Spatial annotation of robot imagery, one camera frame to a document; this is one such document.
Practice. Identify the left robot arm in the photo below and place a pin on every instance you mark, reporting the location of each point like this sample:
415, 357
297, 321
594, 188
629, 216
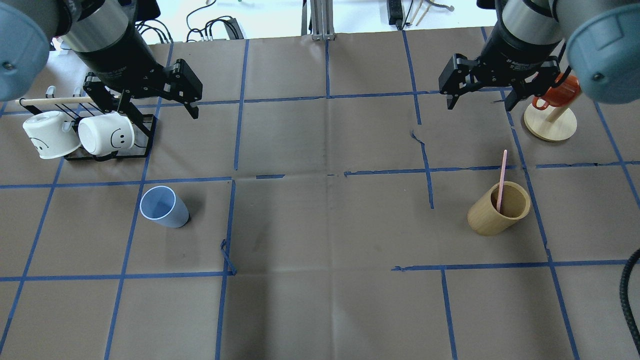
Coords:
103, 35

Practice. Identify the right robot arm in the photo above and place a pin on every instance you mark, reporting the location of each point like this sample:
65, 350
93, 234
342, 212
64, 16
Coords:
536, 44

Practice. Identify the orange mug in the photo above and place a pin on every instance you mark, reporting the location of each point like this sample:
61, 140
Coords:
558, 97

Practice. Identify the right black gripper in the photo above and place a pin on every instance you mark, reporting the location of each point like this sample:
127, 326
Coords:
520, 46

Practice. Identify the white smiley mug right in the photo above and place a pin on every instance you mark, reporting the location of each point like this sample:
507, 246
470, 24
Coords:
103, 134

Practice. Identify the aluminium frame post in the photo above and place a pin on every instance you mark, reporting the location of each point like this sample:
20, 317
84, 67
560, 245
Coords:
317, 19

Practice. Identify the white smiley mug left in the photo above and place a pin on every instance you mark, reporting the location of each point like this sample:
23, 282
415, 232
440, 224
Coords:
51, 134

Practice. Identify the blue plastic cup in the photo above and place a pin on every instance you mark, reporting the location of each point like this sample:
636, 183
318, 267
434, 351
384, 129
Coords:
163, 206

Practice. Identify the brown paper table cover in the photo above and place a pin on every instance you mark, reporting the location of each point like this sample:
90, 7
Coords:
328, 188

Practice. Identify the pink chopstick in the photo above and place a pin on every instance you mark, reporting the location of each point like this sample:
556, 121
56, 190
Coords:
501, 183

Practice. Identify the white smiley mug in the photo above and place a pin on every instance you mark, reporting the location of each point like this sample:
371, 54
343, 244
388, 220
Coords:
51, 134
103, 134

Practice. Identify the wooden rack handle rod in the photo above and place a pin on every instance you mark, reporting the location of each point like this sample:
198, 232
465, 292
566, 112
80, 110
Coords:
53, 101

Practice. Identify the wooden cylindrical holder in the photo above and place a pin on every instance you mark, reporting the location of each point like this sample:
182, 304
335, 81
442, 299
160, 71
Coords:
483, 218

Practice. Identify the wooden mug tree stand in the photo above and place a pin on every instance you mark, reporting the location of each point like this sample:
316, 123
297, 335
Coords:
551, 124

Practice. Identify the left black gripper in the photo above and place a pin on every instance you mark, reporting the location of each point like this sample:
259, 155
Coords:
116, 56

